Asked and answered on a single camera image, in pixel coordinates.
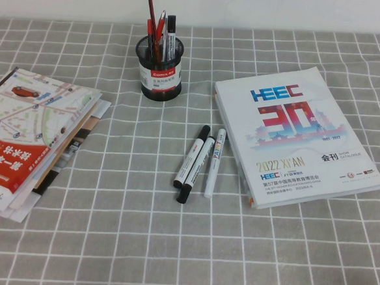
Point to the whiteboard marker black cap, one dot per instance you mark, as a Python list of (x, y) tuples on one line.
[(194, 152), (198, 167)]

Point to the black mesh pen holder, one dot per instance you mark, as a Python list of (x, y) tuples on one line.
[(161, 82)]

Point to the clear silver pen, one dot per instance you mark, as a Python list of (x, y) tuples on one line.
[(165, 33)]

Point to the red pen with silver clip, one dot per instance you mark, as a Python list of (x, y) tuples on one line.
[(160, 24)]

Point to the short red pen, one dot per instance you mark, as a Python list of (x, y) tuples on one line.
[(149, 27)]

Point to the white paint marker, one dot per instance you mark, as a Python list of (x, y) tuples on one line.
[(215, 160)]

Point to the white HEEC catalogue book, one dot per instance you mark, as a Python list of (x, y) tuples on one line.
[(295, 133)]

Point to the brochure with interior photo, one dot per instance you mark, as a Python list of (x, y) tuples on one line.
[(69, 147)]

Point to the dark red pencil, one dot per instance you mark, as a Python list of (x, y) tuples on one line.
[(152, 9)]

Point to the map cover book orange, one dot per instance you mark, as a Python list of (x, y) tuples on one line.
[(32, 115)]

